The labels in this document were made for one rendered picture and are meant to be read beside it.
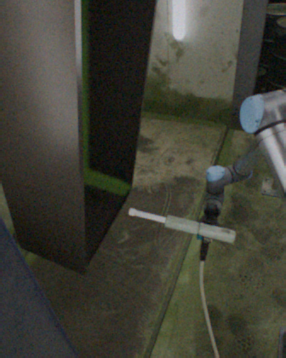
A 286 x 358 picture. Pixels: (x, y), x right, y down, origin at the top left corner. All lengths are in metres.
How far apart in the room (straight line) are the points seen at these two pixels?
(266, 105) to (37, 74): 0.69
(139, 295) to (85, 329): 0.34
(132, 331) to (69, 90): 1.35
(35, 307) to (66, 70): 0.63
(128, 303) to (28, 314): 1.65
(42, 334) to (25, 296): 0.05
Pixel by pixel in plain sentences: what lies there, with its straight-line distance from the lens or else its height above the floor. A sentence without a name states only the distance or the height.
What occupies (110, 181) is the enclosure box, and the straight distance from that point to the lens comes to 1.85.
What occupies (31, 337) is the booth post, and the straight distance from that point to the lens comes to 0.24.
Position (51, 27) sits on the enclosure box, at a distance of 0.76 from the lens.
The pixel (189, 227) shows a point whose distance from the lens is 1.34.
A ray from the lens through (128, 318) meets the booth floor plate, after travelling 1.83.
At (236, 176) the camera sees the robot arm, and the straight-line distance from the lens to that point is 1.56.
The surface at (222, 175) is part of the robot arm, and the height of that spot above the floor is 0.73.
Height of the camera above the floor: 1.70
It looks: 39 degrees down
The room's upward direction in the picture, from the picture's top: 6 degrees counter-clockwise
